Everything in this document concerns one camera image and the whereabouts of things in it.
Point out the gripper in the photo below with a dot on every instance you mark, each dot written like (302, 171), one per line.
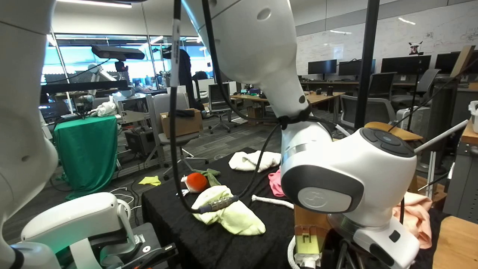
(334, 248)

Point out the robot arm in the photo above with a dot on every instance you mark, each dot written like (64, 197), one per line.
(257, 48)

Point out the brown cardboard box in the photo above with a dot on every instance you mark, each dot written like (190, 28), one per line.
(310, 218)

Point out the pink cloth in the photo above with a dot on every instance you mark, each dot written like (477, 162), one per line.
(275, 185)

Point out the peach cloth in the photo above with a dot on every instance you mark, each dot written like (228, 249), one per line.
(416, 216)

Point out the pale yellow towel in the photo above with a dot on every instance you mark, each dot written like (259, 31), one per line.
(239, 220)

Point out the wooden table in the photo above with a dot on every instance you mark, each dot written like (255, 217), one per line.
(457, 243)

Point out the white towel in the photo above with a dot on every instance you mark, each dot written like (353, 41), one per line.
(246, 160)

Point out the round wooden stool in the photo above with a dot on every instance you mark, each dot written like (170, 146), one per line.
(401, 132)

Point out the green cloth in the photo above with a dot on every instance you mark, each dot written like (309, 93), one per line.
(213, 177)

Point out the grey cabinet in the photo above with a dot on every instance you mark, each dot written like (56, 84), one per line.
(463, 179)

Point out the wooden desk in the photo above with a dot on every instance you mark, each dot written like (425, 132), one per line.
(321, 98)

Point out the orange plush ball toy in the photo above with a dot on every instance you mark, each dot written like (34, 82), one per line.
(196, 182)

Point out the white rod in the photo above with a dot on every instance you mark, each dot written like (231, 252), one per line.
(442, 136)

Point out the row of office chairs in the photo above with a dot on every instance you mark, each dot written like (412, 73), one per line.
(381, 97)

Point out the black table cloth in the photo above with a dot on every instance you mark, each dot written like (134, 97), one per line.
(175, 220)

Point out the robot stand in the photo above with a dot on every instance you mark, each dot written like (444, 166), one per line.
(157, 243)

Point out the black mesh office chair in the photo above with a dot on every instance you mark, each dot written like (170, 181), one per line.
(218, 97)

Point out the white plastic container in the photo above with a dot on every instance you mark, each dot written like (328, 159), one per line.
(474, 116)

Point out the open cardboard box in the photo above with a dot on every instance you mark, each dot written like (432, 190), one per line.
(183, 125)

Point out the yellow cloth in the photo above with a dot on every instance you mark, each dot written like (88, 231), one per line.
(150, 181)

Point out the row of monitors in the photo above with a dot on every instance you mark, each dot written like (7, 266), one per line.
(405, 64)

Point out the dog picture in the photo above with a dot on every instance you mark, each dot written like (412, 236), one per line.
(415, 48)

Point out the grey office chair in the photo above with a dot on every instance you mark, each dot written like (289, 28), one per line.
(168, 108)

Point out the whiteboard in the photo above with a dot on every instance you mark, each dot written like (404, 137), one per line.
(392, 33)

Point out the black equipment box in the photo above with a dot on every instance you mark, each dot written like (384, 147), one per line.
(137, 141)

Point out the wooden board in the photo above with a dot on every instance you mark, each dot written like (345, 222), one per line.
(463, 59)

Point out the black coat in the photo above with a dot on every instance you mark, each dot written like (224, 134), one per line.
(185, 74)

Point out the table under green cloth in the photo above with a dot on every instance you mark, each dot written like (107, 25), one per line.
(87, 153)

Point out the crumpled white cloth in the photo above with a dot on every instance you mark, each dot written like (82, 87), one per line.
(104, 109)

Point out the window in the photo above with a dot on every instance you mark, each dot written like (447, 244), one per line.
(78, 56)

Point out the camera on mount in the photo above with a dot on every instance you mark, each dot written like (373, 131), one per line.
(117, 53)

